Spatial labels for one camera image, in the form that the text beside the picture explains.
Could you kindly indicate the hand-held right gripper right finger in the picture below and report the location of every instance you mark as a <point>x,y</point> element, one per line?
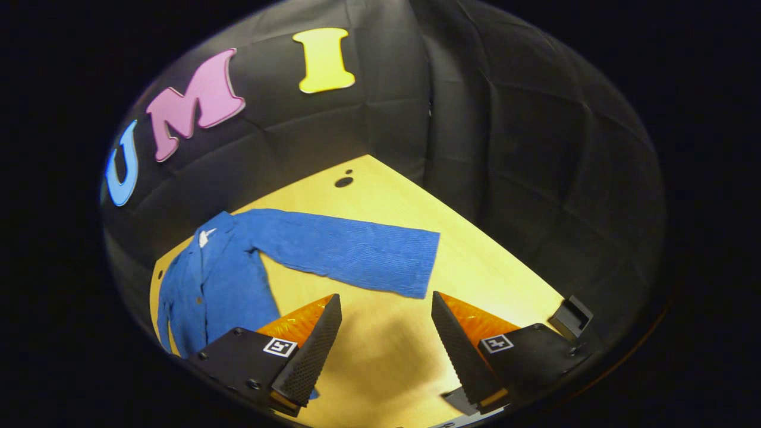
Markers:
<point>461,356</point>

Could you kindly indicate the blue button shirt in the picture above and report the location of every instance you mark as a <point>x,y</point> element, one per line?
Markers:
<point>333,249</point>

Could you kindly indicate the black backdrop cloth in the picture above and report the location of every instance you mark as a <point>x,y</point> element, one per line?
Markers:
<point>505,148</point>

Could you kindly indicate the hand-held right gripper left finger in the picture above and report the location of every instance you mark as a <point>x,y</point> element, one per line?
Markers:
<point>315,356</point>

